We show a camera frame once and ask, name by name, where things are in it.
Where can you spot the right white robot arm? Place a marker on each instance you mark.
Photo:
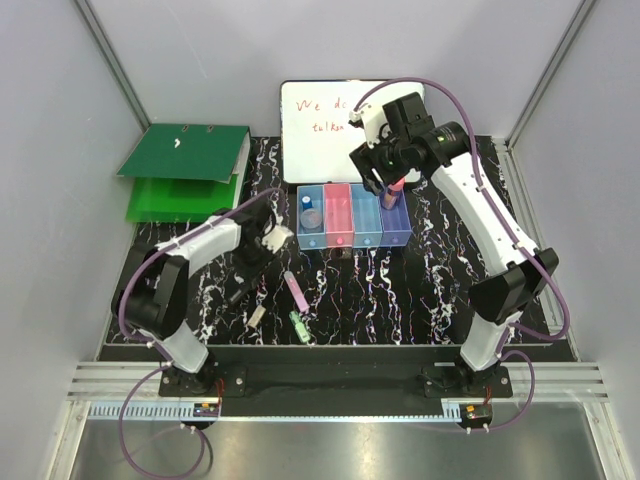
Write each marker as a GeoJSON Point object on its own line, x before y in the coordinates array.
{"type": "Point", "coordinates": [517, 269]}

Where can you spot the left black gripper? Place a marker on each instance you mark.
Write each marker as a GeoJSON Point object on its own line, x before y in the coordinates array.
{"type": "Point", "coordinates": [248, 272]}

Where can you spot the white dry-erase board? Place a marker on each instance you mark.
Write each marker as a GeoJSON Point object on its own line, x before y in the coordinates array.
{"type": "Point", "coordinates": [316, 137]}

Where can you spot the purple bin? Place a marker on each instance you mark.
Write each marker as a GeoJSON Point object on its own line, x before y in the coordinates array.
{"type": "Point", "coordinates": [396, 223]}

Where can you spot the small clear glue bottle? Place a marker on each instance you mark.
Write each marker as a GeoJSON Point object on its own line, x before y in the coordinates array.
{"type": "Point", "coordinates": [310, 218]}

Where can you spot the left circuit board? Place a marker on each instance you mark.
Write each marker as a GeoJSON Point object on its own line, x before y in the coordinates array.
{"type": "Point", "coordinates": [207, 409]}

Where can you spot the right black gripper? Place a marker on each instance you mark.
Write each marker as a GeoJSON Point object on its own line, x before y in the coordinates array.
{"type": "Point", "coordinates": [366, 159]}

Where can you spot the light blue bin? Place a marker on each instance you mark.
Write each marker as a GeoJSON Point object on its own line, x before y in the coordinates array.
{"type": "Point", "coordinates": [366, 218]}
{"type": "Point", "coordinates": [314, 239]}

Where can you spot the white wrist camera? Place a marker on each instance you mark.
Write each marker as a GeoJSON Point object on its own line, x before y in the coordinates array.
{"type": "Point", "coordinates": [277, 238]}
{"type": "Point", "coordinates": [372, 120]}

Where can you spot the green white correction tape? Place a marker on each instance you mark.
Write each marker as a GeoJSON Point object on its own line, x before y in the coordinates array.
{"type": "Point", "coordinates": [300, 328]}

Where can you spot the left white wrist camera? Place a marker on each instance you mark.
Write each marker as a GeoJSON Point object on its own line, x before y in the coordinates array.
{"type": "Point", "coordinates": [277, 238]}

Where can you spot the pink eraser stick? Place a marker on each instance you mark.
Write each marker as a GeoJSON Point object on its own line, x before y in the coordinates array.
{"type": "Point", "coordinates": [296, 292]}

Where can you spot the pink bin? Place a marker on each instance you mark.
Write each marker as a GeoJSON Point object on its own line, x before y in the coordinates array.
{"type": "Point", "coordinates": [338, 216]}

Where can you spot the light green folder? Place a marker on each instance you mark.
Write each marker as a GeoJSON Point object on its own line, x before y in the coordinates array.
{"type": "Point", "coordinates": [179, 201]}

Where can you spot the pink transparent stapler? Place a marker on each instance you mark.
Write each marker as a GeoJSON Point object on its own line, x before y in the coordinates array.
{"type": "Point", "coordinates": [392, 194]}

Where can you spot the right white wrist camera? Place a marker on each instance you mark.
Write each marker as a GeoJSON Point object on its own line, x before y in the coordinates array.
{"type": "Point", "coordinates": [372, 120]}

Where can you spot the green ring binder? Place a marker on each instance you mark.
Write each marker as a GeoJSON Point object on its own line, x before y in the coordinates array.
{"type": "Point", "coordinates": [190, 152]}

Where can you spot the black marble pattern mat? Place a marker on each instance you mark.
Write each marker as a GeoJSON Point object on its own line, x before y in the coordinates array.
{"type": "Point", "coordinates": [413, 295]}

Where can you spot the circuit board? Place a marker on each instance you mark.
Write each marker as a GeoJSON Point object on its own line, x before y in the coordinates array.
{"type": "Point", "coordinates": [478, 411]}
{"type": "Point", "coordinates": [207, 409]}

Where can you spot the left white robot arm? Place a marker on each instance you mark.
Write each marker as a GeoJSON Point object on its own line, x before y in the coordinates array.
{"type": "Point", "coordinates": [152, 292]}

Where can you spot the beige correction tape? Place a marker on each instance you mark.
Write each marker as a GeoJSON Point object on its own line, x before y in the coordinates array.
{"type": "Point", "coordinates": [256, 317]}

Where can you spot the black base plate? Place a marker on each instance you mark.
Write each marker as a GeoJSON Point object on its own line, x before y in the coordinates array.
{"type": "Point", "coordinates": [333, 381]}

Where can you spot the right circuit board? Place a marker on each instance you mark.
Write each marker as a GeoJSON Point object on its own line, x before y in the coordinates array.
{"type": "Point", "coordinates": [478, 411]}

